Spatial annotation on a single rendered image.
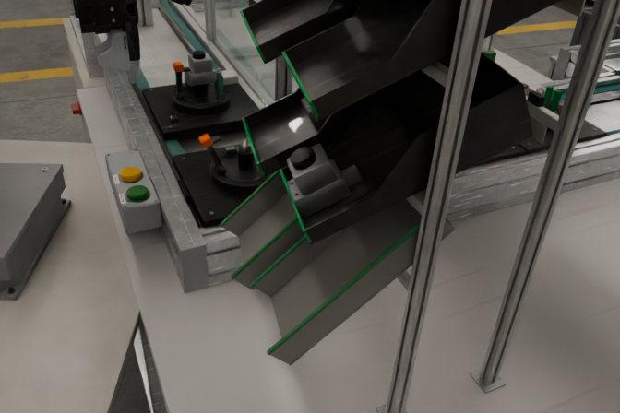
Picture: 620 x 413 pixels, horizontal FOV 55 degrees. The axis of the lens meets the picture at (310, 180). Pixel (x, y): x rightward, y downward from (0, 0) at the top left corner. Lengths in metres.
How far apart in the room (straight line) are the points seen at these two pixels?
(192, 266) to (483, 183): 0.62
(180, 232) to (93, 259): 0.21
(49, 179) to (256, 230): 0.47
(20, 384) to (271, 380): 0.37
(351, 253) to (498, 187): 0.58
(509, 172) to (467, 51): 0.77
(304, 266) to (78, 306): 0.43
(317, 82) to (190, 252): 0.49
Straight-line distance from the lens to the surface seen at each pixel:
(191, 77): 1.43
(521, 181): 1.38
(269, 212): 0.98
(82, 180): 1.44
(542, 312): 1.17
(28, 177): 1.30
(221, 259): 1.08
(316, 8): 0.79
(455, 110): 0.61
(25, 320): 1.13
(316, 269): 0.86
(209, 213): 1.10
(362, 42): 0.69
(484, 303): 1.14
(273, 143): 0.85
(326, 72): 0.67
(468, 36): 0.58
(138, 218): 1.17
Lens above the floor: 1.63
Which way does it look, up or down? 34 degrees down
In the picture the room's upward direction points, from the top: 3 degrees clockwise
